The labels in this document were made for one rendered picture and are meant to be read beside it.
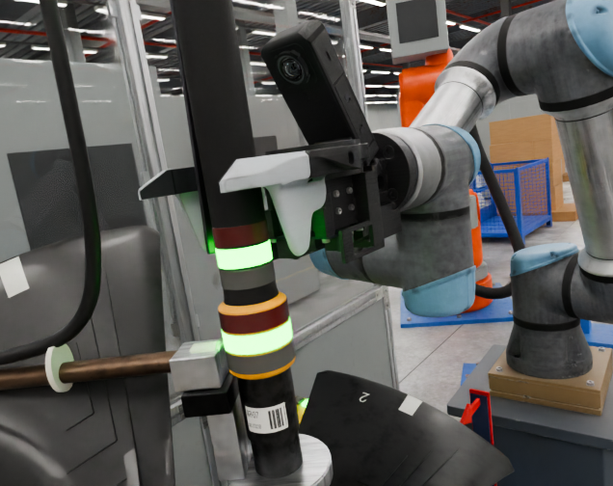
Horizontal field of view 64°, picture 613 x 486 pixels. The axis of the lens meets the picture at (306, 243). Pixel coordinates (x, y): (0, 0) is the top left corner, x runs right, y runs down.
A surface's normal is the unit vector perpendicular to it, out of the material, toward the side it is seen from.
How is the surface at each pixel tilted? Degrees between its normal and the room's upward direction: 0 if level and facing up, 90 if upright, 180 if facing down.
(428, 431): 18
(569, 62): 115
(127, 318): 50
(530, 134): 90
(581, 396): 90
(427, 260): 90
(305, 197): 90
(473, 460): 23
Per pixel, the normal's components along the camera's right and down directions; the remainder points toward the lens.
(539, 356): -0.59, -0.08
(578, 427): -0.14, -0.97
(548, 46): -0.76, 0.32
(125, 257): 0.10, -0.57
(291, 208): 0.89, -0.04
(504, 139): -0.62, 0.22
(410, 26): -0.18, 0.20
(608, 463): 0.14, 0.16
